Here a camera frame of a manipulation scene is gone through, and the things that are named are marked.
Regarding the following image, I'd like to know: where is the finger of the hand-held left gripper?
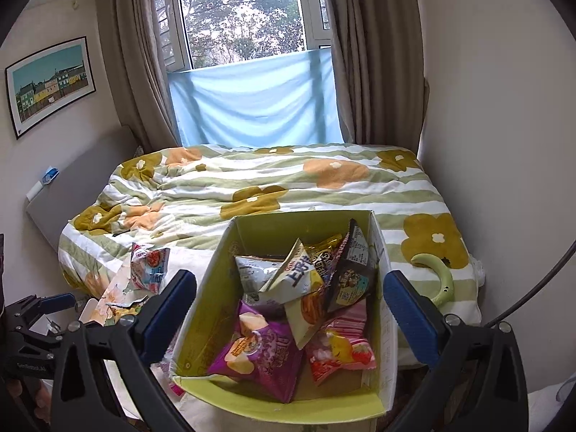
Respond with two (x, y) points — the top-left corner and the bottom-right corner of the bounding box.
(36, 293), (76, 316)
(27, 319), (64, 340)

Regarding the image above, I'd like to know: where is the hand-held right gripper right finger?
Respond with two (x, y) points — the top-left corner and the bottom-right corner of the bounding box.
(383, 270), (528, 432)

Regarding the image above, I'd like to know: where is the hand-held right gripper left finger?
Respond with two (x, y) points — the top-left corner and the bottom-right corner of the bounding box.
(51, 270), (197, 432)

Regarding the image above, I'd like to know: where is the green cardboard box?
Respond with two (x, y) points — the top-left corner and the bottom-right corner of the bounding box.
(168, 209), (399, 421)

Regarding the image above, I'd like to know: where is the red-blue snack bag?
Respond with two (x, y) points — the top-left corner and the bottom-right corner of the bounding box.
(130, 243), (172, 298)

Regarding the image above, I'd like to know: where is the white floral tray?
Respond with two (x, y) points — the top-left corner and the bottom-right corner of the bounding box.
(78, 274), (388, 432)

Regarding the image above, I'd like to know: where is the lilac pink snack packet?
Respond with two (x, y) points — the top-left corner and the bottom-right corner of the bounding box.
(166, 360), (187, 399)

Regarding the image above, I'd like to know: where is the dark brown snack packet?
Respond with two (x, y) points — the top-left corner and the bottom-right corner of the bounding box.
(326, 220), (379, 314)

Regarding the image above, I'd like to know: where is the pink striped snack packet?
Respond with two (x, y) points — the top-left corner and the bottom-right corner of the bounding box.
(306, 299), (377, 386)

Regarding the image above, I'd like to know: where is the silver white snack packet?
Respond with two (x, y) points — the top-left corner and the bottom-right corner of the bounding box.
(234, 254), (289, 307)

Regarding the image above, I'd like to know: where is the purple snack packet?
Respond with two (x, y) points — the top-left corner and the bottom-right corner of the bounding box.
(207, 301), (305, 404)

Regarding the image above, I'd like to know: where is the orange cream snack packet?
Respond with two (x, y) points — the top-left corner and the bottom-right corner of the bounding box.
(285, 283), (334, 350)

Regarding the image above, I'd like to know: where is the gold snack packet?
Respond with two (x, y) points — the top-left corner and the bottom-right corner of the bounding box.
(306, 233), (343, 280)

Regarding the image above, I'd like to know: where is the white yellow snack packet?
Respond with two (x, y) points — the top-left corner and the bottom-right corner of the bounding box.
(261, 238), (325, 305)

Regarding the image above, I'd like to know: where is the person's left hand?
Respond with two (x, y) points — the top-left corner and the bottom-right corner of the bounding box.
(6, 375), (52, 419)

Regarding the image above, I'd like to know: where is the green curved neck device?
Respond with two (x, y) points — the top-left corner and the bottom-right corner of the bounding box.
(411, 253), (454, 307)

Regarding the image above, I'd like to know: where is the grey bed headboard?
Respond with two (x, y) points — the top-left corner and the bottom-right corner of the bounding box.
(24, 126), (140, 253)

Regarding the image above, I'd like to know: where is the white cloth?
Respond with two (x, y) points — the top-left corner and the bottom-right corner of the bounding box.
(526, 380), (576, 432)

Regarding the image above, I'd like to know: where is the floral striped blanket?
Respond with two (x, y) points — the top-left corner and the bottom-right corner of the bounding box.
(58, 143), (484, 365)

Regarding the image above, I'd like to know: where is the framed street picture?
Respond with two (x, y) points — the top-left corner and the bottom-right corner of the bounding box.
(4, 36), (97, 140)

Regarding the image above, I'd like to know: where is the light blue cloth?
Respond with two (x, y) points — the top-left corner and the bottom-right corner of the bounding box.
(168, 49), (343, 147)

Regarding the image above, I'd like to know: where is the brown curtain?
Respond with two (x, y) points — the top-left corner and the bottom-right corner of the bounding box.
(96, 0), (181, 149)
(321, 0), (428, 158)

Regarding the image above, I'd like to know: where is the window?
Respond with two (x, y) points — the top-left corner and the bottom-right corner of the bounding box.
(153, 0), (334, 75)

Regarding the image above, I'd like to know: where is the black cable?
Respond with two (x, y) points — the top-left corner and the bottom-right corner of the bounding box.
(483, 234), (576, 328)

